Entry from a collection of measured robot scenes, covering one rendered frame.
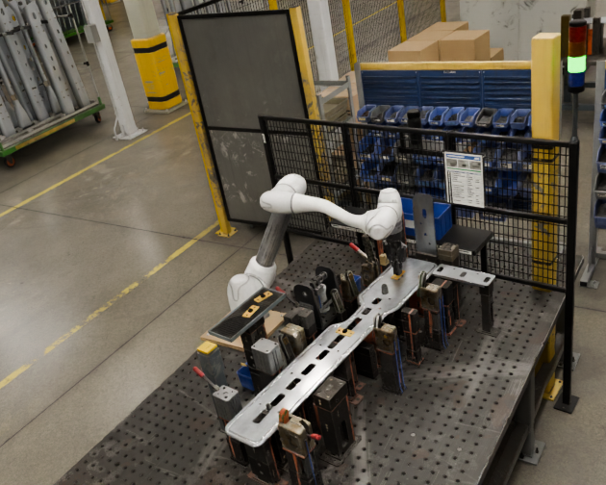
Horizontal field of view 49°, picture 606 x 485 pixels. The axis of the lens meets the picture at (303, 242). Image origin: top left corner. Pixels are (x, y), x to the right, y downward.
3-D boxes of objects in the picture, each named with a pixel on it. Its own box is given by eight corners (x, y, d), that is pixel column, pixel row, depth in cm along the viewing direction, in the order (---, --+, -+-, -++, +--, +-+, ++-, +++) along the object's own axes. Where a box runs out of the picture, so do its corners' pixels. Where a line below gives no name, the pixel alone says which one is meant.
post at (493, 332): (495, 337, 320) (493, 287, 307) (474, 331, 327) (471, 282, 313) (501, 330, 324) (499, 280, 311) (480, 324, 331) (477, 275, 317)
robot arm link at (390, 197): (383, 214, 315) (376, 227, 305) (379, 184, 308) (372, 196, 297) (405, 215, 311) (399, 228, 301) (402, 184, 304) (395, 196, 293)
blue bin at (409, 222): (440, 241, 343) (438, 218, 337) (388, 231, 361) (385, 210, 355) (453, 225, 354) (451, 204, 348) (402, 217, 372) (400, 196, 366)
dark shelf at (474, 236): (475, 256, 330) (475, 251, 329) (329, 226, 384) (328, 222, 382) (493, 236, 344) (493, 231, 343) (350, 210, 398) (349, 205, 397)
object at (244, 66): (349, 248, 561) (312, 2, 466) (341, 256, 551) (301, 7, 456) (226, 228, 632) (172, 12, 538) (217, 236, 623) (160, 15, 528)
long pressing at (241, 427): (263, 452, 241) (262, 449, 241) (218, 431, 255) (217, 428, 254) (441, 265, 331) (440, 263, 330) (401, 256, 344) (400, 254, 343)
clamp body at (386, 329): (399, 398, 295) (391, 336, 279) (376, 390, 302) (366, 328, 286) (410, 386, 301) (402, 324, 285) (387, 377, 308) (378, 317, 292)
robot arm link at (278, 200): (289, 194, 315) (298, 184, 327) (254, 193, 322) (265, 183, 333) (291, 219, 321) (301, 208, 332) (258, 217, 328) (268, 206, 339)
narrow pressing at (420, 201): (437, 255, 337) (431, 195, 321) (416, 251, 344) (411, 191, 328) (437, 255, 337) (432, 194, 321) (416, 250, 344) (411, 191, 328)
